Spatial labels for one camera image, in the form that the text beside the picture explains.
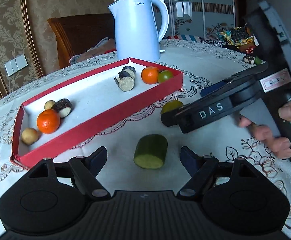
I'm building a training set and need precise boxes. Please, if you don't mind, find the green cucumber piece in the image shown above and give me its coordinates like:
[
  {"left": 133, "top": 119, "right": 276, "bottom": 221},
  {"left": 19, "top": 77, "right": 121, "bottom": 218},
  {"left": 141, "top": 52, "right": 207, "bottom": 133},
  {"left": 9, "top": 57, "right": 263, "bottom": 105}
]
[{"left": 133, "top": 134, "right": 168, "bottom": 170}]

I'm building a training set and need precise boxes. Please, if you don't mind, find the orange mandarin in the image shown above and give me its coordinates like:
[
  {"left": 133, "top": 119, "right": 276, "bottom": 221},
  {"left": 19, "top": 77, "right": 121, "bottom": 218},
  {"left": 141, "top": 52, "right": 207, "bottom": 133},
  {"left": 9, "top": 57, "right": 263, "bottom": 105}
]
[
  {"left": 36, "top": 109, "right": 61, "bottom": 134},
  {"left": 141, "top": 66, "right": 159, "bottom": 85}
]

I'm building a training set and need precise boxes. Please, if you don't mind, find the green cherry tomato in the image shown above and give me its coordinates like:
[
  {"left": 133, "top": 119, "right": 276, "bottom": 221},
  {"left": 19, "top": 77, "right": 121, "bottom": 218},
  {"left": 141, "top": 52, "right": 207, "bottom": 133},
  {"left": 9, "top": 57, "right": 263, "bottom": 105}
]
[{"left": 157, "top": 70, "right": 174, "bottom": 83}]

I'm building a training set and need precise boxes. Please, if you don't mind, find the person right hand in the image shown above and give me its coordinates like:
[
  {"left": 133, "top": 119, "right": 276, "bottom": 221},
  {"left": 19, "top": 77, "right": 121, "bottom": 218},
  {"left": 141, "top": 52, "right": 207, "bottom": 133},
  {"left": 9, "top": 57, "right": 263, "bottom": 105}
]
[{"left": 238, "top": 101, "right": 291, "bottom": 159}]

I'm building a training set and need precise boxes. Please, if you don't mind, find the red shallow cardboard tray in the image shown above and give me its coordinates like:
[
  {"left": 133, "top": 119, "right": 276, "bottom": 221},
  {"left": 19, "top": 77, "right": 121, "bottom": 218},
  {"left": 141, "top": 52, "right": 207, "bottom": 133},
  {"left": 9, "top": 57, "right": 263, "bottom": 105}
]
[{"left": 10, "top": 58, "right": 183, "bottom": 169}]

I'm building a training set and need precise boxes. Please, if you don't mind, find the sliding door wardrobe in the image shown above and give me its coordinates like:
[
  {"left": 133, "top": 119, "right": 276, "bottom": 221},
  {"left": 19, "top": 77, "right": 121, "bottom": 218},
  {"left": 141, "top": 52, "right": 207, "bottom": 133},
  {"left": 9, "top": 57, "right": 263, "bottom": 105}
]
[{"left": 164, "top": 0, "right": 235, "bottom": 37}]

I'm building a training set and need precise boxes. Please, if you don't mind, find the pink patterned pillow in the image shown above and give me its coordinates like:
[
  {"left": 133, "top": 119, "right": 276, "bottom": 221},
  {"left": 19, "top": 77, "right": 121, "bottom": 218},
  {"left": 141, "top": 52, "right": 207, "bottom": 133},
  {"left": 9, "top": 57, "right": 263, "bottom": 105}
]
[{"left": 69, "top": 37, "right": 116, "bottom": 65}]

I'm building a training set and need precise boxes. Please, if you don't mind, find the white electric kettle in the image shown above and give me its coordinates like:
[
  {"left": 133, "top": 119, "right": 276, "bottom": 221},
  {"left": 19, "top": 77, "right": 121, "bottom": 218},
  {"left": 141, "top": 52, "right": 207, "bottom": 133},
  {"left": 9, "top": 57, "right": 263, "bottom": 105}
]
[{"left": 108, "top": 0, "right": 169, "bottom": 62}]

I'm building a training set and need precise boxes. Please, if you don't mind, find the white wall switch panel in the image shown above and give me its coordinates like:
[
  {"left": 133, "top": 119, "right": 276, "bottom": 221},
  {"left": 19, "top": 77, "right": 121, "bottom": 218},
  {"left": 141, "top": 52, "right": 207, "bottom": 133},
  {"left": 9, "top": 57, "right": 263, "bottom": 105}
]
[{"left": 4, "top": 54, "right": 28, "bottom": 76}]

